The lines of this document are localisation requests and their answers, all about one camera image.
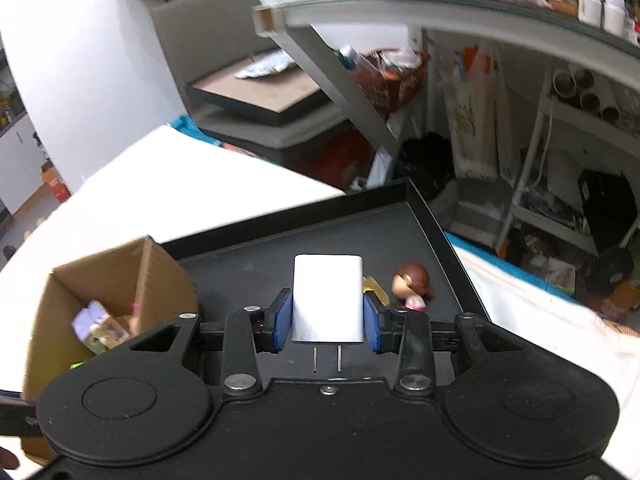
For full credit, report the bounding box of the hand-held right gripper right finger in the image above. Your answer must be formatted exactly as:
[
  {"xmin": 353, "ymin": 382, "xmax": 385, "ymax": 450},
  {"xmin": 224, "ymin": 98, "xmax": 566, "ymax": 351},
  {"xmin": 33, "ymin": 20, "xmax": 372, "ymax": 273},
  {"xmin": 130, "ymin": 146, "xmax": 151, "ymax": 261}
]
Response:
[{"xmin": 362, "ymin": 293, "xmax": 522, "ymax": 394}]

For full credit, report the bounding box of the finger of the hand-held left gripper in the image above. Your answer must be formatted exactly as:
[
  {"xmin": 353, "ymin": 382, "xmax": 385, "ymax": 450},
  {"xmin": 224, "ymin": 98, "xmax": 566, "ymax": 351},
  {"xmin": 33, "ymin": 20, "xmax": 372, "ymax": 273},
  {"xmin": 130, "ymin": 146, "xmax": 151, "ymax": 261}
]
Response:
[{"xmin": 0, "ymin": 391, "xmax": 42, "ymax": 442}]

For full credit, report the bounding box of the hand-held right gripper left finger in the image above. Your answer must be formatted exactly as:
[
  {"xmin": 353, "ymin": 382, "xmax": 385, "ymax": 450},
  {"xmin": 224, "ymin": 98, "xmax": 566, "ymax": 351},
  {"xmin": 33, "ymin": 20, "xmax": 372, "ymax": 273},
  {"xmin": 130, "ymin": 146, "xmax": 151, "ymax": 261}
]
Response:
[{"xmin": 127, "ymin": 287, "xmax": 296, "ymax": 397}]

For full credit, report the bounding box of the white plug charger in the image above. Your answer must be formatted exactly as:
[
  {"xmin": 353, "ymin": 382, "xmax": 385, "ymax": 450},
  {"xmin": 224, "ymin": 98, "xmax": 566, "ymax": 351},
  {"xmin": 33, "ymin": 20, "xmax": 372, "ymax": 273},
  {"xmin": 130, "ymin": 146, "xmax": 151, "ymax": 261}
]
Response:
[{"xmin": 290, "ymin": 253, "xmax": 365, "ymax": 374}]

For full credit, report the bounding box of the black tray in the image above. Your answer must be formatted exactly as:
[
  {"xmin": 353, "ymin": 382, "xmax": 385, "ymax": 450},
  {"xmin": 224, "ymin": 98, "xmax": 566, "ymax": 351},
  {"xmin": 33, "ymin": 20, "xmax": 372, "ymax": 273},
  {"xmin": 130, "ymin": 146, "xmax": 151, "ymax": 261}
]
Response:
[{"xmin": 154, "ymin": 177, "xmax": 494, "ymax": 397}]

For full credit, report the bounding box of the white and grey small box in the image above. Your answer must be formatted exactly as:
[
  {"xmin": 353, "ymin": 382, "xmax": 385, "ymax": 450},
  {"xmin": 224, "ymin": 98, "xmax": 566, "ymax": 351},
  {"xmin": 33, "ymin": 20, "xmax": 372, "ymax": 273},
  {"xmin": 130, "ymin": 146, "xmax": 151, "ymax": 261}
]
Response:
[{"xmin": 71, "ymin": 301, "xmax": 107, "ymax": 341}]

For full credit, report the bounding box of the brown cardboard box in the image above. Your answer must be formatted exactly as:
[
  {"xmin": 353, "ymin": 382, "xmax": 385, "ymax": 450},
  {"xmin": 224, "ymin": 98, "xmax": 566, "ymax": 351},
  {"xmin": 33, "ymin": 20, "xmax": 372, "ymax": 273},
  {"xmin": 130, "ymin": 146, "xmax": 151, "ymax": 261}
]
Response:
[{"xmin": 22, "ymin": 234, "xmax": 201, "ymax": 462}]

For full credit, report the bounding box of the small yellow and white toy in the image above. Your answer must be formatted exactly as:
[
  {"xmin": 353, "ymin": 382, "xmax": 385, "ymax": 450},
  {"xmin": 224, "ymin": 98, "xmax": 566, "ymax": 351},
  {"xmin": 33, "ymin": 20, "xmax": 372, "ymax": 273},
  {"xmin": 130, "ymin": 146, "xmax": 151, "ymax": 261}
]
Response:
[{"xmin": 362, "ymin": 274, "xmax": 389, "ymax": 306}]

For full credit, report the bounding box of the brown-haired doll figurine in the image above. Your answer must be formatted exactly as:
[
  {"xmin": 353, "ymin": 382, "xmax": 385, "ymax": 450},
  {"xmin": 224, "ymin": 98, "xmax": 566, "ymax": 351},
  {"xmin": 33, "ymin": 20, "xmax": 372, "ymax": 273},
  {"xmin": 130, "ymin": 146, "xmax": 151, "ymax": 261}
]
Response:
[{"xmin": 389, "ymin": 262, "xmax": 437, "ymax": 314}]

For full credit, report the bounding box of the white bed sheet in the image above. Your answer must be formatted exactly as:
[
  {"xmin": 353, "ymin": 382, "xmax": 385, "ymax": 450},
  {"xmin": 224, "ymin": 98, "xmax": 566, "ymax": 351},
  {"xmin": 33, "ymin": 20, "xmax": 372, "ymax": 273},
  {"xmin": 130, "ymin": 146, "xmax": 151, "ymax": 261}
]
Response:
[{"xmin": 0, "ymin": 124, "xmax": 640, "ymax": 463}]

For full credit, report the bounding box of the white tote bag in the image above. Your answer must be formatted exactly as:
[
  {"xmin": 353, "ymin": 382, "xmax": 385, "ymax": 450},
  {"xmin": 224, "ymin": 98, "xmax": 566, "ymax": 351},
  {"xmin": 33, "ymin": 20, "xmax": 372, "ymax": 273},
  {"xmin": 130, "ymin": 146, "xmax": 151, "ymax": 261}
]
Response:
[{"xmin": 439, "ymin": 44, "xmax": 516, "ymax": 182}]

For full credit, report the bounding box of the white metal rack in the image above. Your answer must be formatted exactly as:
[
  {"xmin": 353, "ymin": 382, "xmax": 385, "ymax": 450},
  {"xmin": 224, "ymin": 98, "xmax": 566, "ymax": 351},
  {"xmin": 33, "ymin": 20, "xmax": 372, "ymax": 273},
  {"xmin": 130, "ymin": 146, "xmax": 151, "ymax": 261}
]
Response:
[{"xmin": 494, "ymin": 54, "xmax": 640, "ymax": 262}]

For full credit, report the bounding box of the orange carton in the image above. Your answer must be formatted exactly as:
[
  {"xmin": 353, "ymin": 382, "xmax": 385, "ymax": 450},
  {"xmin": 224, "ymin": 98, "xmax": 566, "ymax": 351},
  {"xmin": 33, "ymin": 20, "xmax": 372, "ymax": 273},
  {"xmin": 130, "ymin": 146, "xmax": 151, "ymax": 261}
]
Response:
[{"xmin": 39, "ymin": 159, "xmax": 71, "ymax": 204}]

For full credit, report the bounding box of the red plastic basket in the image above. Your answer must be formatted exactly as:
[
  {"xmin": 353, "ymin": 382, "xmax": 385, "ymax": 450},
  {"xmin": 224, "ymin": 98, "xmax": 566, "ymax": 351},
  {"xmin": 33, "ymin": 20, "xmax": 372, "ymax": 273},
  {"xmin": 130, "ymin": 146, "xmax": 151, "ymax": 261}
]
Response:
[{"xmin": 349, "ymin": 48, "xmax": 432, "ymax": 116}]

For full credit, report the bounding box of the printed paper packet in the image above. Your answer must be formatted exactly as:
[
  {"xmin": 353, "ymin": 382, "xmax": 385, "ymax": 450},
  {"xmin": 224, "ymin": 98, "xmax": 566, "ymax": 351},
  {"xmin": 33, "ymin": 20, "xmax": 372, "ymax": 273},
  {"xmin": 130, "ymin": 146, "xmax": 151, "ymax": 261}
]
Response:
[{"xmin": 234, "ymin": 52, "xmax": 296, "ymax": 80}]

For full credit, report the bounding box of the white kitchen cabinet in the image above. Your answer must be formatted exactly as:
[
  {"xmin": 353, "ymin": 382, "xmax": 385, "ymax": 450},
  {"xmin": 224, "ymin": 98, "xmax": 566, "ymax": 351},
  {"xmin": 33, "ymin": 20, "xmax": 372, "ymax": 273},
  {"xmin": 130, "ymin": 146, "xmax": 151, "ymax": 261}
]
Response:
[{"xmin": 0, "ymin": 74, "xmax": 52, "ymax": 222}]

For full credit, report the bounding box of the grey chair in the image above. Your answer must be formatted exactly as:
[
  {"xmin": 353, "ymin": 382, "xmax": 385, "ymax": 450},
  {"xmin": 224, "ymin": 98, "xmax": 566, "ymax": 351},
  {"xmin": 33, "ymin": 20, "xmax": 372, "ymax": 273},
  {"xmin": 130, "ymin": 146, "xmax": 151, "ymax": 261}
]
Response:
[{"xmin": 150, "ymin": 0, "xmax": 352, "ymax": 167}]

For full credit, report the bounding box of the grey glass desk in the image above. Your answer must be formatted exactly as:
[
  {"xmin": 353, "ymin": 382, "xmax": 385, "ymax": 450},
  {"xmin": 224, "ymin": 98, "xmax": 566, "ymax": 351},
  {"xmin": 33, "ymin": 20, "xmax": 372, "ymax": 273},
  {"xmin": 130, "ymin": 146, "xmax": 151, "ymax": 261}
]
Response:
[{"xmin": 252, "ymin": 0, "xmax": 640, "ymax": 162}]

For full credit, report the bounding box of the white pill bottle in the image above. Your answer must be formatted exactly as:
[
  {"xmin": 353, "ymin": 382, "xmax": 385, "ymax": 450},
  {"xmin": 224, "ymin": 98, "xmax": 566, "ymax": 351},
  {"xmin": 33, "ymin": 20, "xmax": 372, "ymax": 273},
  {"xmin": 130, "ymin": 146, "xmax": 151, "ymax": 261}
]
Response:
[
  {"xmin": 577, "ymin": 0, "xmax": 604, "ymax": 26},
  {"xmin": 602, "ymin": 0, "xmax": 627, "ymax": 36}
]

